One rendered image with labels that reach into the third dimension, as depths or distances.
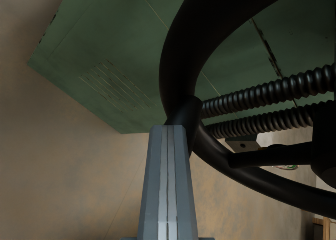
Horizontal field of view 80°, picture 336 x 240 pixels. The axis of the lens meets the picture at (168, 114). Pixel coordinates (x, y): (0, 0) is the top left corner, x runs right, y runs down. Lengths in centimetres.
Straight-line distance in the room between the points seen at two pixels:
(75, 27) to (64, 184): 57
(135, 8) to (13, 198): 69
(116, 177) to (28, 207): 32
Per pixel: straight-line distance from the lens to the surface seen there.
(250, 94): 23
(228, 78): 39
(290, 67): 36
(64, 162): 85
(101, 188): 92
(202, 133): 20
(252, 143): 50
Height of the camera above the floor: 82
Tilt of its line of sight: 47 degrees down
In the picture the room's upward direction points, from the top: 82 degrees clockwise
